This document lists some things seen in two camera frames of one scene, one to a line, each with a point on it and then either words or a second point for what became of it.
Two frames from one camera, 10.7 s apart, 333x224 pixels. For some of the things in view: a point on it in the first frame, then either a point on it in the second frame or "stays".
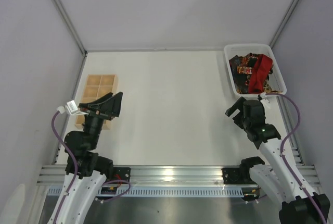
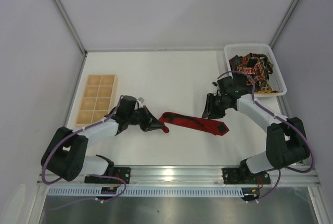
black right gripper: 237,114 to 213,103
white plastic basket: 276,76 stays
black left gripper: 98,112 to 145,119
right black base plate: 235,176 stays
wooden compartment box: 97,86 stays
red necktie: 259,74 to 209,125
